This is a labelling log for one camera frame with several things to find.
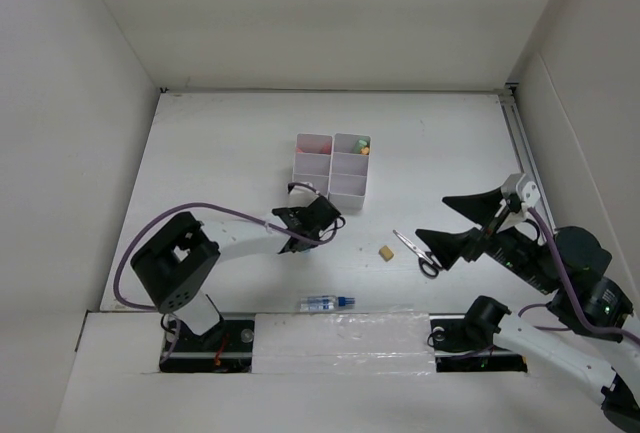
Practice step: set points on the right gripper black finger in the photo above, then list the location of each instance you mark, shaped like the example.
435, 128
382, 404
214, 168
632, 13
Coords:
449, 248
481, 209

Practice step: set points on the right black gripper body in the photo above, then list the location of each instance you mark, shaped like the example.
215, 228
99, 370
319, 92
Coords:
514, 249

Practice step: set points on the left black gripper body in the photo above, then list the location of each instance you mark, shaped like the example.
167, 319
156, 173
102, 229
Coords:
294, 211

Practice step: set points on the red highlighter pen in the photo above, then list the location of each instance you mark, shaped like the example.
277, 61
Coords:
314, 146

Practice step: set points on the green capped correction tape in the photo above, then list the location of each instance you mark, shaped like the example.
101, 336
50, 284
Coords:
360, 146

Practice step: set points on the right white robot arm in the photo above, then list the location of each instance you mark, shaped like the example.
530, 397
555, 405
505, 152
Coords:
596, 343

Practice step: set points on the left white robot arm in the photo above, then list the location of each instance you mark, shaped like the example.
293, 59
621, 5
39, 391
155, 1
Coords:
174, 263

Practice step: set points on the right white compartment organizer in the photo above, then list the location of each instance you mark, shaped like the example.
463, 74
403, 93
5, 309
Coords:
349, 173

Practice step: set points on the white compartment organizer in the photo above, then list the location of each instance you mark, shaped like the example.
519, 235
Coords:
312, 168
349, 173

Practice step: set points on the yellow eraser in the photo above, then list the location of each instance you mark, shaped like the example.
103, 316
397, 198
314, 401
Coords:
386, 253

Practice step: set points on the left white compartment organizer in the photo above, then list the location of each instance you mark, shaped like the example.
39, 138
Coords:
312, 168

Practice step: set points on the blue capped glue bottle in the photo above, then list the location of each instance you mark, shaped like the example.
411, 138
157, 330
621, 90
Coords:
324, 303

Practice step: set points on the black handled scissors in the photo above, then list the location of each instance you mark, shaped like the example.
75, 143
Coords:
427, 263

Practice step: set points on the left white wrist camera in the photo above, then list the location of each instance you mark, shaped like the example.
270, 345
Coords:
301, 191

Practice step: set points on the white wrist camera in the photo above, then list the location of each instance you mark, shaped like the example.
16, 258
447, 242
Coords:
301, 191
520, 193

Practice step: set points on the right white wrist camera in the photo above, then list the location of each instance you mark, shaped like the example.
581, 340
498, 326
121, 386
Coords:
520, 193

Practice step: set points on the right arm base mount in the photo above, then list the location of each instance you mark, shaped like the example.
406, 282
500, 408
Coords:
455, 352

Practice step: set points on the aluminium rail right side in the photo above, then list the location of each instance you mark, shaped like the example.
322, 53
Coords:
521, 145

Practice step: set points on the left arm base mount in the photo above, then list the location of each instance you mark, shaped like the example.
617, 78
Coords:
229, 352

